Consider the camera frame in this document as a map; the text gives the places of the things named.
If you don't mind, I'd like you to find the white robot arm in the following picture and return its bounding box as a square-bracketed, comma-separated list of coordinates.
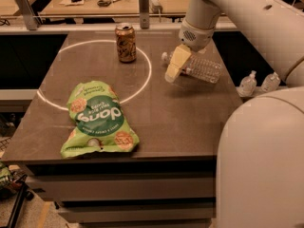
[165, 0, 304, 228]

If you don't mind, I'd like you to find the white power strip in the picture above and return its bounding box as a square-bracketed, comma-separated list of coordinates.
[149, 0, 162, 14]

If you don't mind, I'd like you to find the black stand on floor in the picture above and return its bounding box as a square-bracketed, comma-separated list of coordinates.
[3, 175, 34, 228]

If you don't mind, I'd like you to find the clear plastic water bottle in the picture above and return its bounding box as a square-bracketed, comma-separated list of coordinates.
[161, 52, 222, 84]

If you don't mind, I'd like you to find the left clear sanitizer bottle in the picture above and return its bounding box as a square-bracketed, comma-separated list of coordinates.
[238, 70, 257, 97]

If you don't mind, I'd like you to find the right clear sanitizer bottle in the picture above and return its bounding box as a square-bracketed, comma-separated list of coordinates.
[261, 72, 280, 92]

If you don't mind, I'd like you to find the left metal bracket post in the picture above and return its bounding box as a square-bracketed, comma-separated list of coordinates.
[15, 0, 40, 30]

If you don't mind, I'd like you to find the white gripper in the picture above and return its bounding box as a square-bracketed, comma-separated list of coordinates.
[164, 20, 214, 83]

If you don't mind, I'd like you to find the green rice cracker bag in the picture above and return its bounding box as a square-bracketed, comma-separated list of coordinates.
[61, 81, 140, 158]

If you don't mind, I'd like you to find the clear sanitizer bottle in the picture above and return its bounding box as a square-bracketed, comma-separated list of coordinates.
[238, 70, 257, 97]
[261, 72, 280, 92]

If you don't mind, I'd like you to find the metal bracket post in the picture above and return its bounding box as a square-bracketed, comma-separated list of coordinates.
[15, 0, 40, 30]
[139, 0, 149, 29]

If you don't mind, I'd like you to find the grey drawer cabinet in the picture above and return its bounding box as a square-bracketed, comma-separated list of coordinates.
[24, 155, 219, 228]

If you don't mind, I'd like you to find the middle metal bracket post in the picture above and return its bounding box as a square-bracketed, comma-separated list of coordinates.
[139, 0, 149, 29]

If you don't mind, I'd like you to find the gold soda can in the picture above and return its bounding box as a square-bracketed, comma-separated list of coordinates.
[115, 23, 137, 63]

